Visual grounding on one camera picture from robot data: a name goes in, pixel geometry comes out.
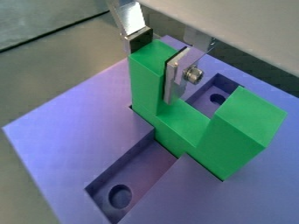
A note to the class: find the purple board with cross slot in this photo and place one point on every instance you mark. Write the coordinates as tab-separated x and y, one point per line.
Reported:
105	172

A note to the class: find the green U-shaped block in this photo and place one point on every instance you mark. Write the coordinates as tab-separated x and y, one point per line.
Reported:
222	141

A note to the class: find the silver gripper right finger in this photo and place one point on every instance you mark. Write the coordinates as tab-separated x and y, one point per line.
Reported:
181	67

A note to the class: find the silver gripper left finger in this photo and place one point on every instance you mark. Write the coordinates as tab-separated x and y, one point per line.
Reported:
135	33

